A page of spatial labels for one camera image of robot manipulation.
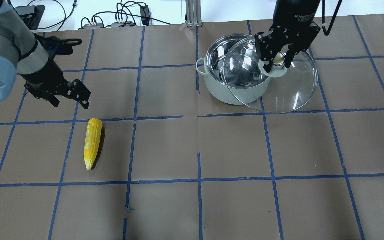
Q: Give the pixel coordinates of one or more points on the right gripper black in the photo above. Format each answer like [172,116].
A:
[297,13]

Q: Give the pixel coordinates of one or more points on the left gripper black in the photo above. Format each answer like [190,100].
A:
[42,75]

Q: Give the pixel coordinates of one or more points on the glass pot lid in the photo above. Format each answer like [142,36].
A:
[289,88]

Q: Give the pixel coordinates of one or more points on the yellow corn cob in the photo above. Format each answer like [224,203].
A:
[92,142]

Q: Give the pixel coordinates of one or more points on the white steel cooking pot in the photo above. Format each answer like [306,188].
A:
[231,70]

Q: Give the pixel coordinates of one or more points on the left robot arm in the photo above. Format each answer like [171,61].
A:
[24,53]

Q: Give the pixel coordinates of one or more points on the small usb adapter board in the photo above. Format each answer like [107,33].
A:
[92,25]

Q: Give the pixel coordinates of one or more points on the black device box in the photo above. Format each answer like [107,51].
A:
[31,15]

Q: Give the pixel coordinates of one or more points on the brown paper table mat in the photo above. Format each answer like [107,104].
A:
[175,163]

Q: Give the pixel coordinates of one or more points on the black power adapter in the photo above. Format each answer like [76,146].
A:
[145,15]

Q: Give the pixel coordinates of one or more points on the aluminium frame post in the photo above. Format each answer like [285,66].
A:
[193,13]

